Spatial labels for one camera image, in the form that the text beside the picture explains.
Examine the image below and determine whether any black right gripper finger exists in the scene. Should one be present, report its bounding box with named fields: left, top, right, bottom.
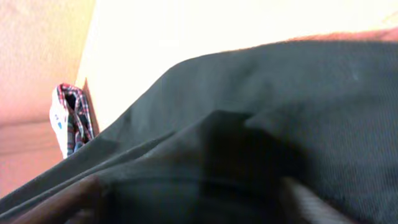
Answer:
left=280, top=177, right=355, bottom=224

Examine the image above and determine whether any black garment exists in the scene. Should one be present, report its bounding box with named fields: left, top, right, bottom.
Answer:
left=1, top=41, right=397, bottom=223

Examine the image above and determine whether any plaid folded cloth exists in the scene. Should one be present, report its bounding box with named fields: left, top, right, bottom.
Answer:
left=49, top=83, right=95, bottom=159

